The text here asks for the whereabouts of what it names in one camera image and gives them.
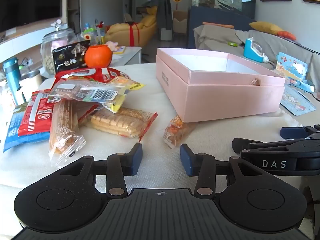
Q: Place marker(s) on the orange pumpkin-shaped holder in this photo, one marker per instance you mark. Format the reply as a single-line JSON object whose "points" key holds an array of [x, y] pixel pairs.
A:
{"points": [[98, 56]]}

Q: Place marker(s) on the glass fish tank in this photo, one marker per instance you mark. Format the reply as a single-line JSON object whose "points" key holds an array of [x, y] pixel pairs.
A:
{"points": [[220, 0]]}

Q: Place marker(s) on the glass jar with lid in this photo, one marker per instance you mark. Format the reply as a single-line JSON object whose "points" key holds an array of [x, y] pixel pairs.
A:
{"points": [[50, 47]]}

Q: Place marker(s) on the dark coat on rack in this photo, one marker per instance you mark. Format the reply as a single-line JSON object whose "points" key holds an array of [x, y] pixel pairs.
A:
{"points": [[164, 12]]}

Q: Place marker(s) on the white power strip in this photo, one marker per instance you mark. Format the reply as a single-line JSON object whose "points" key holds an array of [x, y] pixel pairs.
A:
{"points": [[27, 62]]}

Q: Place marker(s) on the red ribbon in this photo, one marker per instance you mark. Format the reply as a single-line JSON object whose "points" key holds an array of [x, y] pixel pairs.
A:
{"points": [[131, 33]]}

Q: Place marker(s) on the red roast duck snack packet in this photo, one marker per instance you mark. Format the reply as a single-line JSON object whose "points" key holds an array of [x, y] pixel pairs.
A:
{"points": [[82, 73]]}

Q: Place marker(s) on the yellow snack packet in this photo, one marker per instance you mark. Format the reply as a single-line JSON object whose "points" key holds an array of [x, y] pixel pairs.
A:
{"points": [[130, 83]]}

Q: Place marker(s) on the long bread packet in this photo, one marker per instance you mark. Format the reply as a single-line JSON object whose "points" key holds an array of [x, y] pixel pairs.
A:
{"points": [[62, 130]]}

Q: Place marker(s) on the yellow sofa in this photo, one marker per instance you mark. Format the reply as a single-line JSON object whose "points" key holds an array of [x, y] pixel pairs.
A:
{"points": [[145, 27]]}

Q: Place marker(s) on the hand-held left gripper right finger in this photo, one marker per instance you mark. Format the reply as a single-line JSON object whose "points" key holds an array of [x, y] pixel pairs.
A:
{"points": [[186, 162]]}

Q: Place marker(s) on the beige chair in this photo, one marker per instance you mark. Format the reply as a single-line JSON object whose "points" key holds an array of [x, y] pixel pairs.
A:
{"points": [[180, 22]]}

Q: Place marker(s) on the clear packet with barcode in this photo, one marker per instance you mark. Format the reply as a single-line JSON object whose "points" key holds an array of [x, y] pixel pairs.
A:
{"points": [[82, 91]]}

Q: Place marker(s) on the colourful toy set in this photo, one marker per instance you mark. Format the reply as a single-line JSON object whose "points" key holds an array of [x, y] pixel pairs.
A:
{"points": [[92, 31]]}

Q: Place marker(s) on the television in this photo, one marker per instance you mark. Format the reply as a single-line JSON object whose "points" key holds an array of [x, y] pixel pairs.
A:
{"points": [[27, 0]]}

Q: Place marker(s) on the grey sofa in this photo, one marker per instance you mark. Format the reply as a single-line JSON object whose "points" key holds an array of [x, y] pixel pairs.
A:
{"points": [[220, 37]]}

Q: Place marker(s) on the small orange carrot toy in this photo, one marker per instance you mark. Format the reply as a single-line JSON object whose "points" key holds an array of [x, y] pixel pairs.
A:
{"points": [[287, 35]]}

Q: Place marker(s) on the white coffee table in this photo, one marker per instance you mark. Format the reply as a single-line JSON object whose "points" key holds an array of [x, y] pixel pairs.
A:
{"points": [[131, 55]]}

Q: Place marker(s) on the yellow cushion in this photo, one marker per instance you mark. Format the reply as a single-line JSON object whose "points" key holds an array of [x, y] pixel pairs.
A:
{"points": [[266, 27]]}

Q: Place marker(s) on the white tablecloth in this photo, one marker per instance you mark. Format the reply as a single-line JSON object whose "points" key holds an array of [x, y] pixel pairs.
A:
{"points": [[155, 132]]}

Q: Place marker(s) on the red packet with white stripe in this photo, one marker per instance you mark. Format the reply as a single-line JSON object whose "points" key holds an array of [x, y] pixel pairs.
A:
{"points": [[35, 112]]}

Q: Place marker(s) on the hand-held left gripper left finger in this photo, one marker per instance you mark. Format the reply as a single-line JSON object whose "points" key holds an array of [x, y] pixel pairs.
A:
{"points": [[136, 158]]}

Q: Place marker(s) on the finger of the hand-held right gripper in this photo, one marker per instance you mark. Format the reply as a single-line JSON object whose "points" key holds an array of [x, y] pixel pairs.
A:
{"points": [[241, 145], [293, 132]]}

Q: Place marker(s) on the white television cabinet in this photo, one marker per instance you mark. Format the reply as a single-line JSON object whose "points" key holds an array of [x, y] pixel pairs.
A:
{"points": [[30, 38]]}

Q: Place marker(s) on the light blue cartoon card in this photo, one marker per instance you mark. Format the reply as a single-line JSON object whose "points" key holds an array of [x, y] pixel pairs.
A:
{"points": [[296, 102]]}

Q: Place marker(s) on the black snack packet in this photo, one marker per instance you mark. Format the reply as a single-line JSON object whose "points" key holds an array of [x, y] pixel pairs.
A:
{"points": [[70, 57]]}

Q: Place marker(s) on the blue toy appliance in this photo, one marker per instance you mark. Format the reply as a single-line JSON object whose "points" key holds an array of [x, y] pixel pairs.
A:
{"points": [[251, 50]]}

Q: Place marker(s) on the teal bottle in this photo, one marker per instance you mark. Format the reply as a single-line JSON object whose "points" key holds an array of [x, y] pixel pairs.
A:
{"points": [[12, 80]]}

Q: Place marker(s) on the biscuit packet with red edges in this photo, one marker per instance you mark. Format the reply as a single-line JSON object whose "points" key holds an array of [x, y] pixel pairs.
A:
{"points": [[120, 122]]}

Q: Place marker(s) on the white crinkled packet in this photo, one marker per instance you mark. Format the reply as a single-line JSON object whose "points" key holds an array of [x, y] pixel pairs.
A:
{"points": [[6, 100]]}

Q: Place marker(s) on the pink plush toy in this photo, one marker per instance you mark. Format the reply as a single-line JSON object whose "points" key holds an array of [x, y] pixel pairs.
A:
{"points": [[112, 45]]}

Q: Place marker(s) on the dark blue cabinet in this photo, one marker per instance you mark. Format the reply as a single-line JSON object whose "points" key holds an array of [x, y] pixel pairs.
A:
{"points": [[197, 22]]}

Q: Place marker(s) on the blue snack packet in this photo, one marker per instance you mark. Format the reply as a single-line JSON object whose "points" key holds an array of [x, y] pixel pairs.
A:
{"points": [[17, 137]]}

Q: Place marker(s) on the long orange carrot pillow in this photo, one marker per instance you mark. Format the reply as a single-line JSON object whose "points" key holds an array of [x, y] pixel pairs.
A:
{"points": [[217, 25]]}

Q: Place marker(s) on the light blue cartoon card box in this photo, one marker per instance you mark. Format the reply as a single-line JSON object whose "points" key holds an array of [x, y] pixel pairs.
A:
{"points": [[292, 67]]}

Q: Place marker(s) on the green toy car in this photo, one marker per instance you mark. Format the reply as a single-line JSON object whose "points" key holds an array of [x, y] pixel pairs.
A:
{"points": [[232, 44]]}

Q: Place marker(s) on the pink gift box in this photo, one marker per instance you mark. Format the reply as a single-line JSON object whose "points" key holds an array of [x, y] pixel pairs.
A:
{"points": [[225, 97]]}

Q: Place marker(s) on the small orange snack packet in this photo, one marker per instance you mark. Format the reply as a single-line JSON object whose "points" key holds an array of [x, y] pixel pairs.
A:
{"points": [[176, 130]]}

